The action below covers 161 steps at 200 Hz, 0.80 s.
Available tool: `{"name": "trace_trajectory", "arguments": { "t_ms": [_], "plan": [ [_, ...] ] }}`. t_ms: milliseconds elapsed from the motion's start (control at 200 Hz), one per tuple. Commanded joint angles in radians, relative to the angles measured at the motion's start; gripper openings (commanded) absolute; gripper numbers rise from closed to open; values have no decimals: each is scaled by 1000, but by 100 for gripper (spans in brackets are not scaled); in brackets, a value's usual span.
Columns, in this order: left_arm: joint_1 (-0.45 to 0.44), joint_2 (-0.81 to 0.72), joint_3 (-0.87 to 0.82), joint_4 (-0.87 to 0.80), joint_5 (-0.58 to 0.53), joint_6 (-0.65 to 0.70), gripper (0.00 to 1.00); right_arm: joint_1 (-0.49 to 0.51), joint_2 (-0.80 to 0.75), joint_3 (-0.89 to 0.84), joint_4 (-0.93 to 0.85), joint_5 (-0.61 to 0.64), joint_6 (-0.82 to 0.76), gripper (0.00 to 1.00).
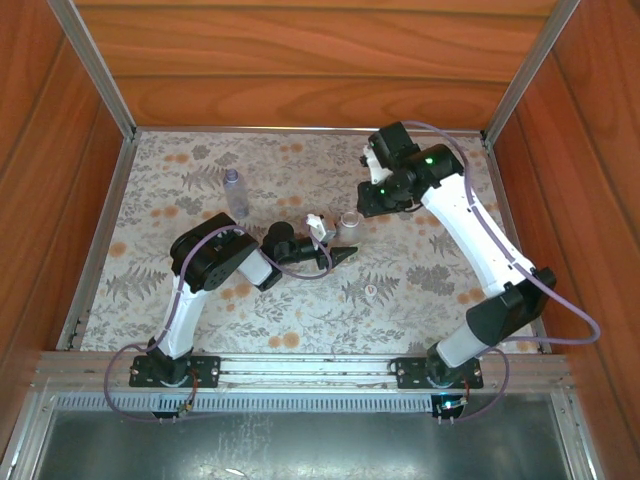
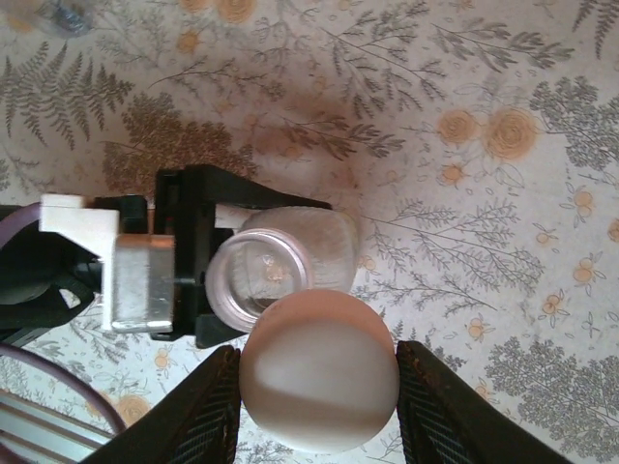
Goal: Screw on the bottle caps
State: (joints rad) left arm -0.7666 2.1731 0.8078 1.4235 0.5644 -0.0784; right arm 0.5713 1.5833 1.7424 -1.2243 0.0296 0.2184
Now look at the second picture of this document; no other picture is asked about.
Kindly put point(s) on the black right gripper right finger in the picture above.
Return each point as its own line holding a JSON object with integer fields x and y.
{"x": 450, "y": 425}

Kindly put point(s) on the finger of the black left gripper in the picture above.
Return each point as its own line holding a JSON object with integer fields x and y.
{"x": 232, "y": 191}
{"x": 213, "y": 331}

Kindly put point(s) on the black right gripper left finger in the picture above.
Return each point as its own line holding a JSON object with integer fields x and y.
{"x": 193, "y": 420}

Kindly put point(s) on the clear bottle with dark label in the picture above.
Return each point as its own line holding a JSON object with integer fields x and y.
{"x": 290, "y": 241}

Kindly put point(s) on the white bottle cap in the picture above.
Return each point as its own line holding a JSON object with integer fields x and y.
{"x": 319, "y": 367}

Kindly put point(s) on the small clear plastic bottle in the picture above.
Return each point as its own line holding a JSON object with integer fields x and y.
{"x": 50, "y": 21}

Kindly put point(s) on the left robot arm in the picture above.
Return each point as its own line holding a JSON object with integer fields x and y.
{"x": 29, "y": 270}

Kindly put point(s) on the floral tablecloth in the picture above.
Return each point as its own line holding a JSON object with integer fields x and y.
{"x": 435, "y": 72}

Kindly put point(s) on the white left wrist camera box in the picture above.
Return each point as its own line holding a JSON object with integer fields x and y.
{"x": 140, "y": 280}

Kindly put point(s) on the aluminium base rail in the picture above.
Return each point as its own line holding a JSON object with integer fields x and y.
{"x": 29, "y": 425}

